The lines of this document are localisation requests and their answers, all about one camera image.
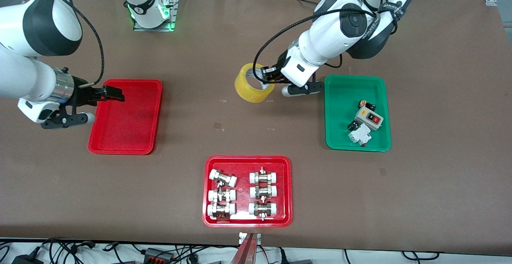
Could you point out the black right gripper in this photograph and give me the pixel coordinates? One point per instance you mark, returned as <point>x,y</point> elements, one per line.
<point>84,95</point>

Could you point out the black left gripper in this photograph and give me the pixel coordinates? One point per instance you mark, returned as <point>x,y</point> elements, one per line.
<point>276,73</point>

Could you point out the yellow packing tape roll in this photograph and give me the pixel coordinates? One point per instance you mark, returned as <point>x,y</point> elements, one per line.
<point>252,96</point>

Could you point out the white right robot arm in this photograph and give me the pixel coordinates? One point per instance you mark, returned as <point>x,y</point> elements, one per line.
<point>20,76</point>

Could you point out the empty red plastic tray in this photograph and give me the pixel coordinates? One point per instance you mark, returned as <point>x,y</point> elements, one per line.
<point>128,140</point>

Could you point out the clear square tape patch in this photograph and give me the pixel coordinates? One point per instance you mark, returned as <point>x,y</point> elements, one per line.
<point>218,126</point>

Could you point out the green plastic tray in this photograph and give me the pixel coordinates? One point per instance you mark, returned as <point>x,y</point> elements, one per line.
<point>340,116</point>

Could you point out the red tray with pipe fittings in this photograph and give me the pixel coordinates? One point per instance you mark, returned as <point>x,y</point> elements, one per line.
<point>244,164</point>

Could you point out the small black knob component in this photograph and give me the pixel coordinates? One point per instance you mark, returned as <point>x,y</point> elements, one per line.
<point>352,126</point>

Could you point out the black tan electrical connector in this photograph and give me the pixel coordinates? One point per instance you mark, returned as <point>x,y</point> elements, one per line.
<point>366,104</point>

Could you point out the white metal pipe fitting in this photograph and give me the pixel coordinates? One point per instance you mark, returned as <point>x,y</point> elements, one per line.
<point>221,210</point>
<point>263,192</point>
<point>262,209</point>
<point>221,195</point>
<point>222,178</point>
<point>263,176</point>

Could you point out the white circuit breaker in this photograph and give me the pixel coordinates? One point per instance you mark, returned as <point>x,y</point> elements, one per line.
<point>359,135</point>

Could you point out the black orange power box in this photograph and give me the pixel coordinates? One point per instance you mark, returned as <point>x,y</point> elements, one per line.
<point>158,254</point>

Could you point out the reddish wooden beam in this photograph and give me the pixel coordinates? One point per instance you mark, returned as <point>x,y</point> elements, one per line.
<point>244,254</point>

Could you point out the black power adapter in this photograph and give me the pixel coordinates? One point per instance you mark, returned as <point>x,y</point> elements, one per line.
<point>26,260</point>

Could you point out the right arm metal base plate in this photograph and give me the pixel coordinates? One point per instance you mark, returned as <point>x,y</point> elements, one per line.
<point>152,28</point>

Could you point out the grey push button switch box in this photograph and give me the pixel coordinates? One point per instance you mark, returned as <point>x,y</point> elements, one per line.
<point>368,118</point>

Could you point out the small metal table bracket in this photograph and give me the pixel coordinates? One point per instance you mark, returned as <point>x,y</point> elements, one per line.
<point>242,238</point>

